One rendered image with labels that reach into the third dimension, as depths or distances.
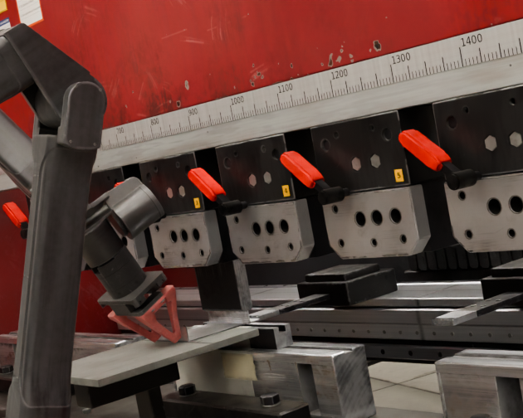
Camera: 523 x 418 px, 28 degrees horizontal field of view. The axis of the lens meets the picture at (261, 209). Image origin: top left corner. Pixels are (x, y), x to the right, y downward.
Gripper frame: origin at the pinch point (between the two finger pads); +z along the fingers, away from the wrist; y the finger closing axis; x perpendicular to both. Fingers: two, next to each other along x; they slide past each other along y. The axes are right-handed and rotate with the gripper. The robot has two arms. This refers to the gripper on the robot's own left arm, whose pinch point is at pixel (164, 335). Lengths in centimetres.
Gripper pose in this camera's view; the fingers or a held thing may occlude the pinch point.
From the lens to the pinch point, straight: 150.6
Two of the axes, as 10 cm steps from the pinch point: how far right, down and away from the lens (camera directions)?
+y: -6.0, 0.7, 7.9
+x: -6.1, 6.0, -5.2
